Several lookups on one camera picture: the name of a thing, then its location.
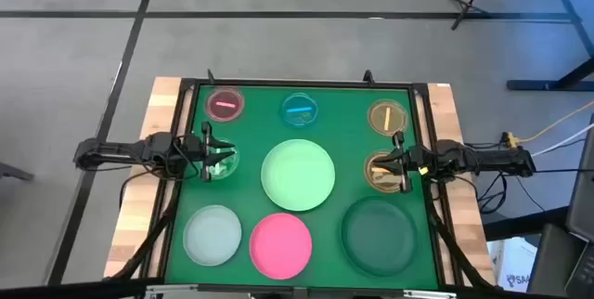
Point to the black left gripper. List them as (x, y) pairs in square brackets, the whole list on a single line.
[(207, 173)]

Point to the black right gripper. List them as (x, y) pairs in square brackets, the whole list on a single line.
[(407, 184)]

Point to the clear green small plate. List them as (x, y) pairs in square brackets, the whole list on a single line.
[(229, 165)]

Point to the clear orange small plate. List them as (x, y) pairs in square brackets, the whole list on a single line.
[(394, 117), (381, 183)]

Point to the clear pink small plate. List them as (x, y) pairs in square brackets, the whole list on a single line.
[(224, 111)]

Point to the dark green large plate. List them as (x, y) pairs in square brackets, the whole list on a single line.
[(379, 236)]

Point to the pale grey plate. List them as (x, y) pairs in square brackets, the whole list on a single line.
[(212, 235)]

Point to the clear blue small plate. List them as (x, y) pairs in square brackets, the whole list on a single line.
[(300, 118)]

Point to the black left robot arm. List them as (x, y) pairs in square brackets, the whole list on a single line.
[(116, 150)]

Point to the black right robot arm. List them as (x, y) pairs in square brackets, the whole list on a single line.
[(487, 159)]

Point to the yellow tape tag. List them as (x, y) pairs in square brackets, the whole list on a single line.
[(423, 169)]

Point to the light green large plate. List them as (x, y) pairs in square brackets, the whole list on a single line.
[(298, 174)]

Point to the green table mat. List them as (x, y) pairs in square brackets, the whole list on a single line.
[(334, 104)]

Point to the white cardboard box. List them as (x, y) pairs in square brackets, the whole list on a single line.
[(512, 266)]

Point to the dark grey equipment case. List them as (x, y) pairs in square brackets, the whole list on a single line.
[(552, 262)]

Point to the dark grey floor foot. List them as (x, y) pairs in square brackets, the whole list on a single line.
[(14, 171)]

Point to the black desk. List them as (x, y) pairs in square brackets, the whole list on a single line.
[(575, 6)]

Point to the black frame clamp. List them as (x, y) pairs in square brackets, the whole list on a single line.
[(368, 76), (211, 77)]

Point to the black table frame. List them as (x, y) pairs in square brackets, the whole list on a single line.
[(297, 81)]

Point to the silver aluminium bracket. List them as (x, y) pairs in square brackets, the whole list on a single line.
[(429, 295), (169, 292)]

